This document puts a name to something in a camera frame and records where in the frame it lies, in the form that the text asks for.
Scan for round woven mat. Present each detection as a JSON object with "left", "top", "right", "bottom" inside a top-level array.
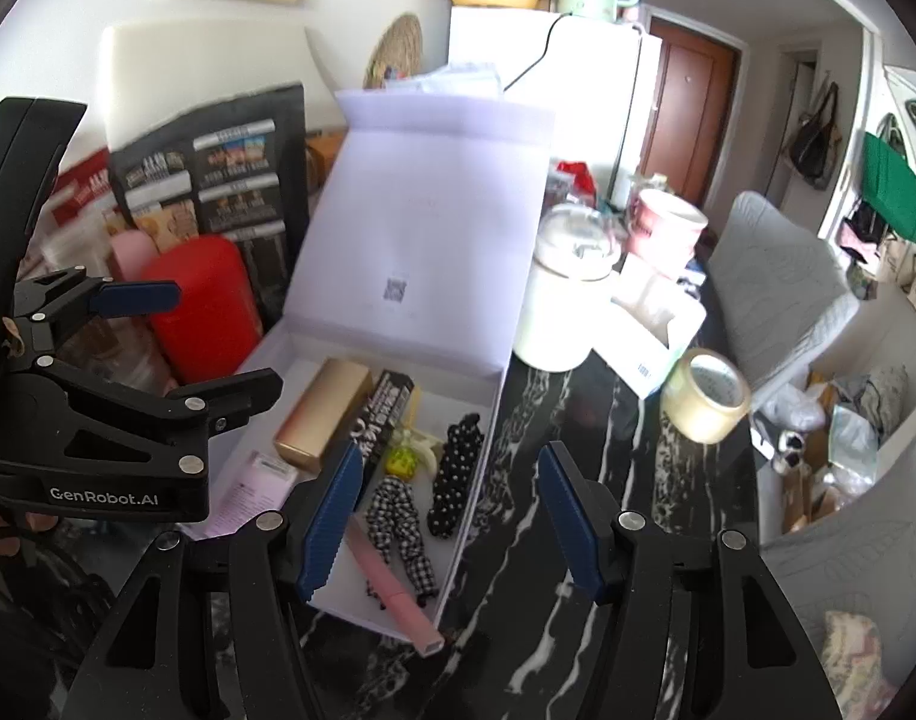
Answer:
[{"left": 362, "top": 13, "right": 423, "bottom": 89}]

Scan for grey leaf pattern chair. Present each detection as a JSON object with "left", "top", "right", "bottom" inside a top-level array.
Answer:
[
  {"left": 758, "top": 457, "right": 916, "bottom": 720},
  {"left": 707, "top": 191, "right": 860, "bottom": 391}
]

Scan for red packet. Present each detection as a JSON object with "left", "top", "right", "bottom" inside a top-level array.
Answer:
[{"left": 555, "top": 160, "right": 598, "bottom": 200}]

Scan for gold rectangular box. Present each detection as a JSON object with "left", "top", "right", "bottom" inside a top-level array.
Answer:
[{"left": 273, "top": 358, "right": 375, "bottom": 475}]

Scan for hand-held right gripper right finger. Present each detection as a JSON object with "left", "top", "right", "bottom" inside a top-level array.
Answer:
[{"left": 537, "top": 441, "right": 845, "bottom": 720}]

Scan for large green bag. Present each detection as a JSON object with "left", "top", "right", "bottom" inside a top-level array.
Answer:
[{"left": 861, "top": 131, "right": 916, "bottom": 241}]

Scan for person's left hand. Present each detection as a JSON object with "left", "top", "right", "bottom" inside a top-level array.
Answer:
[{"left": 0, "top": 496, "right": 61, "bottom": 563}]

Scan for brown door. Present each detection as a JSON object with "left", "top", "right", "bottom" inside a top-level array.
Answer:
[{"left": 648, "top": 15, "right": 743, "bottom": 207}]

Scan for white mini cooker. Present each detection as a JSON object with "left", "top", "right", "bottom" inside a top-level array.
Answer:
[{"left": 512, "top": 204, "right": 624, "bottom": 372}]

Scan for dark hanging handbag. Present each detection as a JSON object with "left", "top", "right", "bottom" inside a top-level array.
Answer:
[{"left": 788, "top": 82, "right": 842, "bottom": 190}]

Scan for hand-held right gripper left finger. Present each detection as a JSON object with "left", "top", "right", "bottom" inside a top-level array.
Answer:
[{"left": 75, "top": 439, "right": 365, "bottom": 720}]

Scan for white foam board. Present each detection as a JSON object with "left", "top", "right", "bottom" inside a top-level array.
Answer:
[{"left": 98, "top": 22, "right": 346, "bottom": 155}]

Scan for black power cable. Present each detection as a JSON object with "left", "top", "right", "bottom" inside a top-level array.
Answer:
[{"left": 503, "top": 13, "right": 579, "bottom": 95}]

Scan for pink tube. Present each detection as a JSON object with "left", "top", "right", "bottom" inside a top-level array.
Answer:
[{"left": 344, "top": 521, "right": 448, "bottom": 659}]

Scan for black slim box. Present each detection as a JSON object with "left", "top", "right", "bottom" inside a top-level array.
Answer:
[{"left": 349, "top": 369, "right": 415, "bottom": 500}]

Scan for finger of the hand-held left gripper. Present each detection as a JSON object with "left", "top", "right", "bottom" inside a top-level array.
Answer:
[
  {"left": 165, "top": 367, "right": 284, "bottom": 432},
  {"left": 8, "top": 268, "right": 181, "bottom": 368}
]

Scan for black polka dot scrunchie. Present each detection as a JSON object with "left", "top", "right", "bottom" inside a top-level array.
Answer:
[{"left": 426, "top": 412, "right": 483, "bottom": 539}]

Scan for pink paper cups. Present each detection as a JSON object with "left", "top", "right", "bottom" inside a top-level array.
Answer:
[{"left": 624, "top": 187, "right": 709, "bottom": 260}]

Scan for lollipop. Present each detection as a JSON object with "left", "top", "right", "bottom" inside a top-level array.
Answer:
[{"left": 383, "top": 427, "right": 421, "bottom": 478}]

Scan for floral printed cushion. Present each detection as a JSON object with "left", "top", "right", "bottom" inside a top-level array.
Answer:
[{"left": 822, "top": 610, "right": 903, "bottom": 706}]

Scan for red box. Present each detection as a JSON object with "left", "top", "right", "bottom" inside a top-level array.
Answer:
[{"left": 137, "top": 235, "right": 264, "bottom": 383}]

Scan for white plastic bag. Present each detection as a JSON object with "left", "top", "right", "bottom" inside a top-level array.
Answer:
[{"left": 758, "top": 382, "right": 830, "bottom": 436}]

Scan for lavender gift box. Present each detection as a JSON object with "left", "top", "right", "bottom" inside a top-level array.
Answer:
[{"left": 180, "top": 86, "right": 558, "bottom": 646}]

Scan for white fridge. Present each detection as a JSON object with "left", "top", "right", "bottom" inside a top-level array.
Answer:
[{"left": 449, "top": 6, "right": 663, "bottom": 211}]

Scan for white tissue box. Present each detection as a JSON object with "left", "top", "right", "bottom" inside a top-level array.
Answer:
[{"left": 593, "top": 253, "right": 708, "bottom": 400}]

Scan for clear tape roll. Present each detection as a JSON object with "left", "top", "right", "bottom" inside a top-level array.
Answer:
[{"left": 660, "top": 349, "right": 752, "bottom": 445}]

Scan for black white checkered scrunchie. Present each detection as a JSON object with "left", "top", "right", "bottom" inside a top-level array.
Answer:
[{"left": 364, "top": 474, "right": 438, "bottom": 601}]

